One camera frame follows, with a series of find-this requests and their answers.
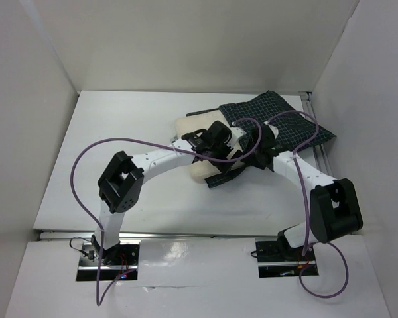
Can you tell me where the dark checkered pillowcase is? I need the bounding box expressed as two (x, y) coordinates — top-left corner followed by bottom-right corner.
(185, 89), (338, 190)

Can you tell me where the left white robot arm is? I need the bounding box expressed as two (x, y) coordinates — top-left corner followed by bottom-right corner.
(92, 121), (246, 264)

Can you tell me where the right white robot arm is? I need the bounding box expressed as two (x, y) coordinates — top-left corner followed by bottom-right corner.
(243, 125), (363, 260)

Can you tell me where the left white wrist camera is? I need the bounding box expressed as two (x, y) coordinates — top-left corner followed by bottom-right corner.
(226, 126), (246, 149)

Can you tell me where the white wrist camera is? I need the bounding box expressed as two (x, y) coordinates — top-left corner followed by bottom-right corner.
(264, 121), (279, 139)
(226, 126), (246, 149)

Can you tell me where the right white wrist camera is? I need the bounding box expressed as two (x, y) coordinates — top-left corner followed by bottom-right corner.
(264, 121), (279, 139)

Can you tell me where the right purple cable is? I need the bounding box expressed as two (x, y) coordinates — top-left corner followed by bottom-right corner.
(265, 110), (350, 299)

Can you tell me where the purple cable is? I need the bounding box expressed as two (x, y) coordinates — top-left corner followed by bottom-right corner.
(70, 117), (263, 306)
(265, 110), (350, 299)

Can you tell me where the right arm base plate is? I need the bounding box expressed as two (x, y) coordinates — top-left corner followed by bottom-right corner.
(250, 240), (319, 278)

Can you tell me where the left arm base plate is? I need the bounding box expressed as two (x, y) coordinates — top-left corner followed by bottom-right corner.
(71, 240), (140, 282)

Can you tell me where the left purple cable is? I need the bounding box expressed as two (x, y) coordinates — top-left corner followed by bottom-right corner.
(70, 117), (263, 306)

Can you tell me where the aluminium front rail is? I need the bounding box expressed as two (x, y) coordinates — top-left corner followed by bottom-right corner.
(39, 231), (277, 241)

